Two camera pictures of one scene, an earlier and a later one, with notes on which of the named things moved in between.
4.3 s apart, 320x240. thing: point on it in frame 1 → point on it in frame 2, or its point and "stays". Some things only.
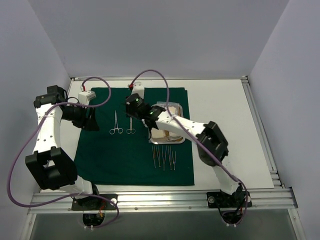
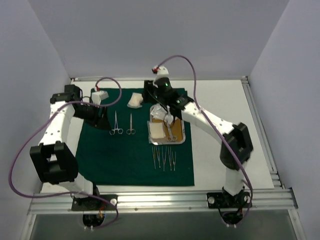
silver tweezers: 170,159 stays
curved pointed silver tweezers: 158,158 stays
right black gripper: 129,107 → 163,105
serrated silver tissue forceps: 174,161 stays
